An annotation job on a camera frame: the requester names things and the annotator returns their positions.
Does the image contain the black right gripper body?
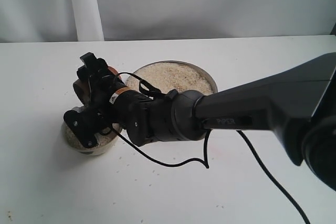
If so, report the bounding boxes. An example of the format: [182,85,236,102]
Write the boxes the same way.
[89,76,152,124]

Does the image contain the brown wooden cup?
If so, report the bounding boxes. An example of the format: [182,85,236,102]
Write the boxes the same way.
[73,66,129,108]

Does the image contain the white ceramic rice bowl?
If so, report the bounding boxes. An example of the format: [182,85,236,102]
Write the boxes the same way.
[61,106,122,156]

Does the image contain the round steel rice tray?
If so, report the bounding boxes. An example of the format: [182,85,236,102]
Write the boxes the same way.
[134,61,218,95]

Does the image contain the white backdrop curtain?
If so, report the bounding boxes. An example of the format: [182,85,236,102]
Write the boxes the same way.
[1,0,335,42]

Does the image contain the black camera cable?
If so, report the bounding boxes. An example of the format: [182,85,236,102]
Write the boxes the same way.
[101,71,312,224]

